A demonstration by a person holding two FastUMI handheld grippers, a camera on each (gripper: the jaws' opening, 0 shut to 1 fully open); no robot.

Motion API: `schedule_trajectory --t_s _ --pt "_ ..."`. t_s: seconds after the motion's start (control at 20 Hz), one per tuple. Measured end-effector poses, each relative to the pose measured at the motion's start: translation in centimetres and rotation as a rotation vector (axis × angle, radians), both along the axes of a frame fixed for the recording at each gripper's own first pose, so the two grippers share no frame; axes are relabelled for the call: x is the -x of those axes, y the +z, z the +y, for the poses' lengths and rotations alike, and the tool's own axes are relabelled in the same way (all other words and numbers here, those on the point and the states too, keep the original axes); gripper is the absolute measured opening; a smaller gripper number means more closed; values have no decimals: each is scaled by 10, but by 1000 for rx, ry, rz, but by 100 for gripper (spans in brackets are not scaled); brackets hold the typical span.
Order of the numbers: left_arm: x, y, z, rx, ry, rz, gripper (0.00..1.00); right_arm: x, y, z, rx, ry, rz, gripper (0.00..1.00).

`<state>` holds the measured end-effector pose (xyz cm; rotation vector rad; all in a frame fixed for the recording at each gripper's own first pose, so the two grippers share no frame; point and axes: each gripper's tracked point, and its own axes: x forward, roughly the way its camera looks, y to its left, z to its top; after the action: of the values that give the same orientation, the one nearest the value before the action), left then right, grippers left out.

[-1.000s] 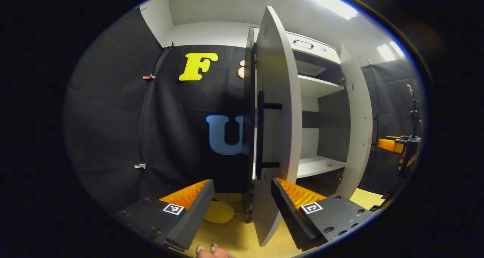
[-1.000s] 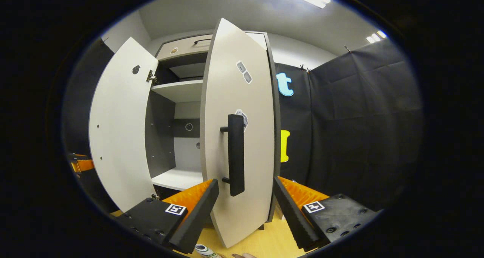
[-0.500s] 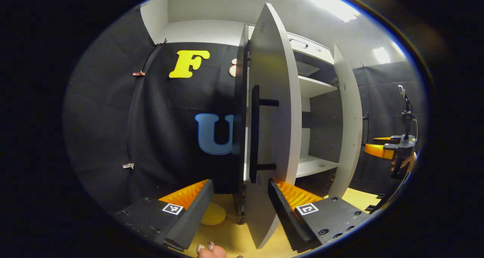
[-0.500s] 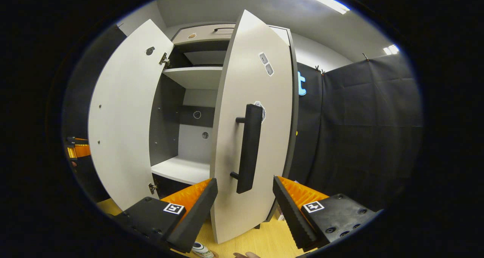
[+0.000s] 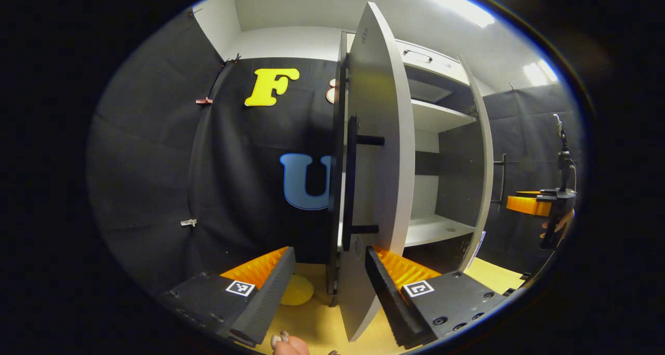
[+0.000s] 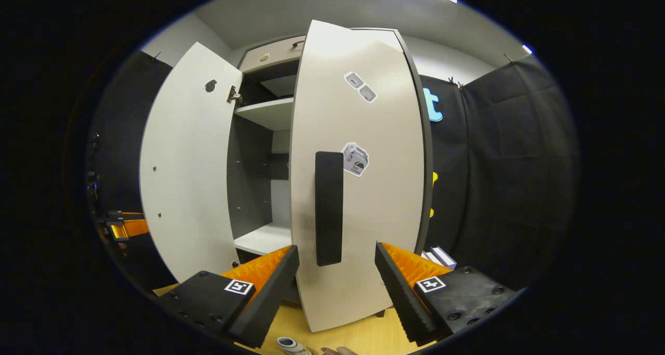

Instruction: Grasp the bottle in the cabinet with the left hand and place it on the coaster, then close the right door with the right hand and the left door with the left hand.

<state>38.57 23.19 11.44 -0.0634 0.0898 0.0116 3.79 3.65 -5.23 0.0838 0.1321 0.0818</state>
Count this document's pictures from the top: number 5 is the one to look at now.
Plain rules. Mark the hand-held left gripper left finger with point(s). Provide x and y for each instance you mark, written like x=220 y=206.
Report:
x=267 y=298

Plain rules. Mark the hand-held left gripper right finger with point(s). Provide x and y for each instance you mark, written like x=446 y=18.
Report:
x=387 y=298

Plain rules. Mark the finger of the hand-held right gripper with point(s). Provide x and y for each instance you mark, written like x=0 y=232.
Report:
x=524 y=205

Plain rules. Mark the yellow round coaster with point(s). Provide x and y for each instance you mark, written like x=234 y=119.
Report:
x=300 y=291

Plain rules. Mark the white cabinet door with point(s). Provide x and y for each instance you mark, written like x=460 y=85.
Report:
x=389 y=110
x=480 y=162

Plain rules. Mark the white cabinet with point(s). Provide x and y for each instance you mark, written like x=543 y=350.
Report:
x=452 y=168

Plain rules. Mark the white cabinet shelf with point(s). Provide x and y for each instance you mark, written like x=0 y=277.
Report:
x=431 y=230
x=436 y=116

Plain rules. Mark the white cabinet drawer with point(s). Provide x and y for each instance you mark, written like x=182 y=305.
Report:
x=441 y=71

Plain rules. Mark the white clip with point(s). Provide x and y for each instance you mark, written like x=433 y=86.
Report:
x=188 y=222

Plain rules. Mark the small ceiling light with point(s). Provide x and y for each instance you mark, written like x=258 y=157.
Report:
x=537 y=74

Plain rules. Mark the black backdrop cloth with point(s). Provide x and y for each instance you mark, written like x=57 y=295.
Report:
x=156 y=178

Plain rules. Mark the red clip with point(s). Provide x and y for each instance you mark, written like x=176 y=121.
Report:
x=204 y=101

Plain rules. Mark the long ceiling light panel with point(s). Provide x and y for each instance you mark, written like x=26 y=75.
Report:
x=457 y=4

